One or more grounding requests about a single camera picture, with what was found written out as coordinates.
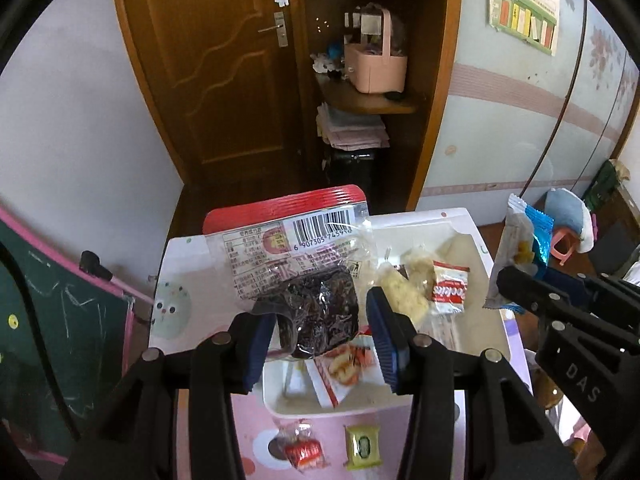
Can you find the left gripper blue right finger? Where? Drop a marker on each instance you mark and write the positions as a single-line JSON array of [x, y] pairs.
[[391, 333]]

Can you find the red white cookie packet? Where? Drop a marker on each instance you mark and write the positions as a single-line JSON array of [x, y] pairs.
[[450, 288]]

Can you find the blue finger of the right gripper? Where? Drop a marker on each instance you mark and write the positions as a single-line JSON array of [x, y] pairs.
[[602, 316], [572, 286]]

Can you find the pink handled basket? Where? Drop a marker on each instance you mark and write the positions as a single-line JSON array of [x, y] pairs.
[[376, 69]]

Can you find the cartoon face table cover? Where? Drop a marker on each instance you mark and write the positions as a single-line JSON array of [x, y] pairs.
[[359, 422]]

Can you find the white plastic storage bin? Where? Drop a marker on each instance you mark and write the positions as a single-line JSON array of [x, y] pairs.
[[297, 390]]

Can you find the green chalkboard pink frame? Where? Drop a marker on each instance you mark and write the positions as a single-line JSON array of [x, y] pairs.
[[86, 326]]

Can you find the wall poster chart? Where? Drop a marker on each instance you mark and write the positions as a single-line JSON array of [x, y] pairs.
[[536, 22]]

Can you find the small green snack packet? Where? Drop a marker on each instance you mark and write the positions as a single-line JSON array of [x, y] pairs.
[[362, 447]]

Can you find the red white snack bag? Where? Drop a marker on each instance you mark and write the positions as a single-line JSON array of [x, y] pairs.
[[336, 373]]

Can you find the pink plastic stool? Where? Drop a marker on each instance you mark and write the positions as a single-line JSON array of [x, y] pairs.
[[564, 244]]

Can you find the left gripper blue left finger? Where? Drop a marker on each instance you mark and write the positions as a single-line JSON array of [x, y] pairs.
[[259, 334]]

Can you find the clear bag yellow noodle cake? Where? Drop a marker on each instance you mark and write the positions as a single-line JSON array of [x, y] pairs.
[[408, 288]]

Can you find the red dark dried-fruit packet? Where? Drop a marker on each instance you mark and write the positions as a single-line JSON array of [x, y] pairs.
[[298, 257]]

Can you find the white blue snack packet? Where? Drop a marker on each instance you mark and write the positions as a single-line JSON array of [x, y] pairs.
[[525, 243]]

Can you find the small red candy packet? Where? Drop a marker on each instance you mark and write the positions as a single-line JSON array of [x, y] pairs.
[[300, 446]]

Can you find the brown wooden door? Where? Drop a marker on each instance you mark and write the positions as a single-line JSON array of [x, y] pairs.
[[220, 80]]

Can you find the wooden corner shelf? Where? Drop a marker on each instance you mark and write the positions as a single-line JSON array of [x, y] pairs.
[[424, 30]]

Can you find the blue white cushion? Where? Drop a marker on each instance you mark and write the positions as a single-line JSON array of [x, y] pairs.
[[569, 211]]

